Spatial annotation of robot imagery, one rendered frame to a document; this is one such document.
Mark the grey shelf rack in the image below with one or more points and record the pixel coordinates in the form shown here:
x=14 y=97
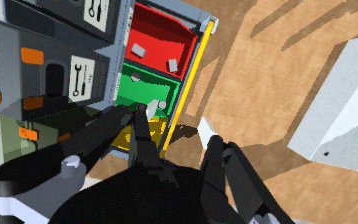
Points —
x=20 y=15

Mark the green open bin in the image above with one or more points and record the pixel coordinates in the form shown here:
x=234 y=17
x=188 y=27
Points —
x=151 y=86

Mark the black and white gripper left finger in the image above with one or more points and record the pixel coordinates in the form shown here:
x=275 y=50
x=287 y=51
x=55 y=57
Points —
x=35 y=185

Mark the yellow bar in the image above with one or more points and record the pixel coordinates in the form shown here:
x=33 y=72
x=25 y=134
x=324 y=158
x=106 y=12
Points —
x=194 y=68

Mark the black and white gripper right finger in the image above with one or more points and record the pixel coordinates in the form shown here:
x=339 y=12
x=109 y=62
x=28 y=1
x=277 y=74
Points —
x=254 y=202

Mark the red bin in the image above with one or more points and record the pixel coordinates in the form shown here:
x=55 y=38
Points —
x=163 y=37

